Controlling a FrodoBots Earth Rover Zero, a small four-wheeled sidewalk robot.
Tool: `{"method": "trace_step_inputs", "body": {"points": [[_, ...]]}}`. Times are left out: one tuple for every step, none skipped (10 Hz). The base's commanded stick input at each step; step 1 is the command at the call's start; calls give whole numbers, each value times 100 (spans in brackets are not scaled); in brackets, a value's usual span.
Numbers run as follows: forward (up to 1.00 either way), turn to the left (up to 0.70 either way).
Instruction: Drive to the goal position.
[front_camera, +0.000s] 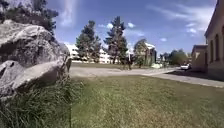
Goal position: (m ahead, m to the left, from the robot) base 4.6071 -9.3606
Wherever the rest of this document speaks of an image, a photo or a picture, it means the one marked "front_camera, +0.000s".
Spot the white building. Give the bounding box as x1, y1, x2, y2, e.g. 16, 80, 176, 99
65, 43, 113, 64

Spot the grey paved path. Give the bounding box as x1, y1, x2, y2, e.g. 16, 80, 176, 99
68, 65, 224, 89

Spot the tall conifer tree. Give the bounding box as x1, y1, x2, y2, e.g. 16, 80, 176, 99
103, 15, 129, 65
75, 20, 102, 64

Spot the ivy-covered house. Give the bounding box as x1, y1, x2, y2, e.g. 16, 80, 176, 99
133, 38, 158, 67

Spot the green grass lawn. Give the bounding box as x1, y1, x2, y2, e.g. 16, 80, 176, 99
66, 75, 224, 128

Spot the round green tree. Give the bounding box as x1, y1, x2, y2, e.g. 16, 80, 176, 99
168, 49, 189, 66

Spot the white car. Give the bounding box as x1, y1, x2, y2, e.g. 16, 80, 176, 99
180, 63, 192, 71

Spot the large grey boulder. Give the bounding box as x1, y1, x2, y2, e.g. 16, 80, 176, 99
0, 19, 73, 100

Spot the tall grass tuft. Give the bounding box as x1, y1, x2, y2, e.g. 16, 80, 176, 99
0, 77, 83, 128

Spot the tree behind boulder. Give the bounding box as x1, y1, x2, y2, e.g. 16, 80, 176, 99
0, 0, 60, 36

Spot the beige brick building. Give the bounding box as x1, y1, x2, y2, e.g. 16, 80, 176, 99
190, 0, 224, 81

